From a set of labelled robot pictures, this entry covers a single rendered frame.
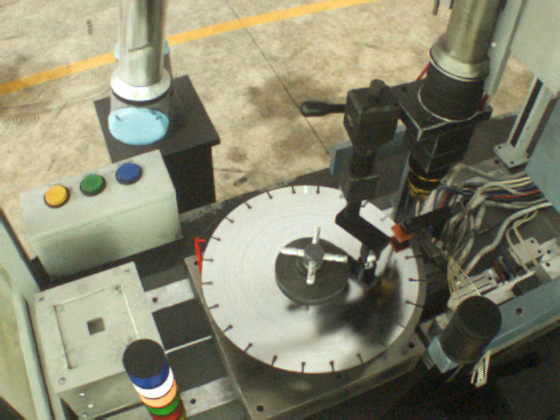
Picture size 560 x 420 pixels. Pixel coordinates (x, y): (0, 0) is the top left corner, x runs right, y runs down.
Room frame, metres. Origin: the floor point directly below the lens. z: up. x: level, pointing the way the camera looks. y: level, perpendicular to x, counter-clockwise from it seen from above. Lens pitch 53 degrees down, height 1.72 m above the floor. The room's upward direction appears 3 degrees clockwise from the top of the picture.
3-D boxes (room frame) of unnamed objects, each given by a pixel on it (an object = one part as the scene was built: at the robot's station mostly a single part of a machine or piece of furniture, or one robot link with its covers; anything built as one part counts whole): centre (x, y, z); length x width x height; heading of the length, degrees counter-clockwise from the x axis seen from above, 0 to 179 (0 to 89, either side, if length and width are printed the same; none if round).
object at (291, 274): (0.47, -0.05, 0.96); 0.11 x 0.11 x 0.03
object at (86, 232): (0.64, 0.34, 0.82); 0.28 x 0.11 x 0.15; 116
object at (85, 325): (0.38, 0.28, 0.82); 0.18 x 0.18 x 0.15; 26
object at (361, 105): (0.52, -0.11, 1.17); 0.06 x 0.05 x 0.20; 107
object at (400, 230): (0.55, -0.23, 0.95); 0.10 x 0.03 x 0.07; 116
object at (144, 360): (0.23, 0.13, 1.14); 0.05 x 0.04 x 0.03; 26
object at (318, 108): (0.53, -0.06, 1.21); 0.08 x 0.06 x 0.03; 116
